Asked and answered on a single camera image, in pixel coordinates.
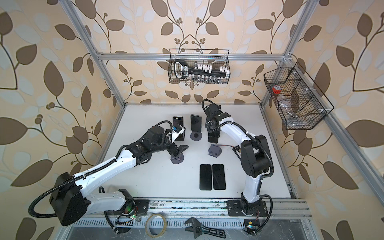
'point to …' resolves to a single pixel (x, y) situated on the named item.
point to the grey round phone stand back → (196, 136)
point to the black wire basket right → (300, 103)
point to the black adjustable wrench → (198, 229)
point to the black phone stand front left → (177, 160)
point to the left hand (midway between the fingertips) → (183, 138)
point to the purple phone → (215, 134)
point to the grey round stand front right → (214, 151)
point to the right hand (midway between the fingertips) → (214, 125)
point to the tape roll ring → (147, 225)
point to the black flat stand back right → (212, 139)
